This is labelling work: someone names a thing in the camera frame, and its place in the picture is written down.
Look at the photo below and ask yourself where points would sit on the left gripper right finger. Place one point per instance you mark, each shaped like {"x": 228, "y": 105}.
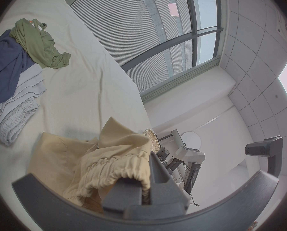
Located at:
{"x": 165, "y": 189}

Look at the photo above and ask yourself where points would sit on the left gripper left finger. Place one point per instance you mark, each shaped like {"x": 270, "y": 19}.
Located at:
{"x": 121, "y": 196}

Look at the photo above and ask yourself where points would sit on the tan shorts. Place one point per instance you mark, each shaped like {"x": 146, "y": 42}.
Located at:
{"x": 114, "y": 148}

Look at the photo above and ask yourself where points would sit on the round woven basket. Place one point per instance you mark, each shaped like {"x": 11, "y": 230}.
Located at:
{"x": 151, "y": 139}

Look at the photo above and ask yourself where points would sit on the dark blue garment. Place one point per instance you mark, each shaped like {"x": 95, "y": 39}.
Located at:
{"x": 6, "y": 68}

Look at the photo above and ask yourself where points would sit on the green garment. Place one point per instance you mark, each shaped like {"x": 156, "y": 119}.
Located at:
{"x": 37, "y": 44}

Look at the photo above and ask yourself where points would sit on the window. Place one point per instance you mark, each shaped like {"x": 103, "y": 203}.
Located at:
{"x": 133, "y": 20}

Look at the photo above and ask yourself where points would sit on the white ceiling air conditioner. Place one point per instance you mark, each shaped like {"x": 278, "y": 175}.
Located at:
{"x": 286, "y": 28}

